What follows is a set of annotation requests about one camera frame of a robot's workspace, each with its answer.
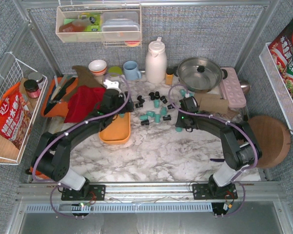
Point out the green lidded cup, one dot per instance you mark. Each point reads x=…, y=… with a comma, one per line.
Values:
x=115, y=71

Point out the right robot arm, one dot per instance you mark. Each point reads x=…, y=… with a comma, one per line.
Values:
x=240, y=147

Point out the white handled knife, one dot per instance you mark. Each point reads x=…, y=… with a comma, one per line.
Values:
x=58, y=87

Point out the white thermos jug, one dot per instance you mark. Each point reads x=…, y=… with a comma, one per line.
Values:
x=156, y=61

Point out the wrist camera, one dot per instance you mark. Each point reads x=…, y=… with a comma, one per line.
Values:
x=111, y=84
x=184, y=93

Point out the pink egg tray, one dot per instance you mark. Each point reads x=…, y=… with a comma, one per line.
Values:
x=231, y=89

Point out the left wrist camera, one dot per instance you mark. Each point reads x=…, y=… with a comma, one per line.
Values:
x=111, y=84

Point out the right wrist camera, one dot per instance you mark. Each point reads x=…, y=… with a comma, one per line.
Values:
x=184, y=93

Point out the orange storage basket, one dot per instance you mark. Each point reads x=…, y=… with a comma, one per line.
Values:
x=118, y=132

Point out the steel pot with lid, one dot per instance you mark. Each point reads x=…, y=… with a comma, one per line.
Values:
x=200, y=75

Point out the black coffee capsule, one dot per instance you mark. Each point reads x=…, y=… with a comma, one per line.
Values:
x=145, y=122
x=163, y=99
x=167, y=118
x=140, y=98
x=152, y=95
x=157, y=95
x=170, y=106
x=139, y=105

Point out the cork mat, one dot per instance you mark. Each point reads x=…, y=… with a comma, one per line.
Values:
x=214, y=105
x=199, y=96

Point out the steel ladle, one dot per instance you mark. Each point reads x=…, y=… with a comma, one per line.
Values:
x=245, y=86

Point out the striped oven mitt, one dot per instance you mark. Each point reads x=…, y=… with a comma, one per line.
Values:
x=233, y=115

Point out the white wall basket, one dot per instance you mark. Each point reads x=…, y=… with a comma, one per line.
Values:
x=71, y=29

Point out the white orange striped bowl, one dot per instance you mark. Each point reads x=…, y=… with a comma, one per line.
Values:
x=98, y=67

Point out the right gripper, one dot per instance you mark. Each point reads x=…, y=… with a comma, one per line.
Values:
x=183, y=105

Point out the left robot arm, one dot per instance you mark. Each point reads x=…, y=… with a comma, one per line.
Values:
x=52, y=155

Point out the black kitchen knife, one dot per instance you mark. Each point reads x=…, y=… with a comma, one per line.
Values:
x=61, y=93

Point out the orange spice bottle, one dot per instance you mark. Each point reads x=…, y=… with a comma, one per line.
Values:
x=169, y=76

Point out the red cloth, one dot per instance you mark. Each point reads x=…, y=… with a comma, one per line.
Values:
x=83, y=102

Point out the blue mug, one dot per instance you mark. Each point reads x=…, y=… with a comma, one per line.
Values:
x=131, y=71

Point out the silver lidded jar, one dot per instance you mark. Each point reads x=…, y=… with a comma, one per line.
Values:
x=38, y=77

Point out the brown felt cloth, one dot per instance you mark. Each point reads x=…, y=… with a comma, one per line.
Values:
x=85, y=78

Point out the orange cutting tray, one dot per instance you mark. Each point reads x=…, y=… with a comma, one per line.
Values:
x=56, y=97

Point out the clear plastic container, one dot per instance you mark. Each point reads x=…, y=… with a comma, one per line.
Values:
x=120, y=26

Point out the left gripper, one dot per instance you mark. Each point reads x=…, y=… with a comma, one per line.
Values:
x=128, y=105

